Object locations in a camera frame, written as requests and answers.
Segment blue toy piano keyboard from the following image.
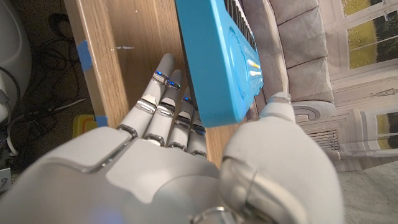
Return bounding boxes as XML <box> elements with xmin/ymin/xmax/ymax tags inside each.
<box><xmin>174</xmin><ymin>0</ymin><xmax>264</xmax><ymax>128</ymax></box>

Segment yellow plastic object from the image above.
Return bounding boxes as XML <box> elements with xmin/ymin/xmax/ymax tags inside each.
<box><xmin>72</xmin><ymin>114</ymin><xmax>99</xmax><ymax>139</ymax></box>

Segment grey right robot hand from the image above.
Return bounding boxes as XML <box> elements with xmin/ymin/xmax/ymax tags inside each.
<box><xmin>0</xmin><ymin>52</ymin><xmax>346</xmax><ymax>224</ymax></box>

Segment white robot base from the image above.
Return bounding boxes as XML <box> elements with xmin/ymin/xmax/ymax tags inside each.
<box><xmin>0</xmin><ymin>0</ymin><xmax>32</xmax><ymax>124</ymax></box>

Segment tangled black floor cables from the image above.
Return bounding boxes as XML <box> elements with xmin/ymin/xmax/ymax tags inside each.
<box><xmin>6</xmin><ymin>12</ymin><xmax>91</xmax><ymax>156</ymax></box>

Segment blue tape piece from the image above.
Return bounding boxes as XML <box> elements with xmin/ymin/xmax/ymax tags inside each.
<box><xmin>95</xmin><ymin>114</ymin><xmax>109</xmax><ymax>128</ymax></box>
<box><xmin>76</xmin><ymin>39</ymin><xmax>93</xmax><ymax>73</ymax></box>

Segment printed living room backdrop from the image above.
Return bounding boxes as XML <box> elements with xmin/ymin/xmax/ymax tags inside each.
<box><xmin>241</xmin><ymin>0</ymin><xmax>398</xmax><ymax>174</ymax></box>

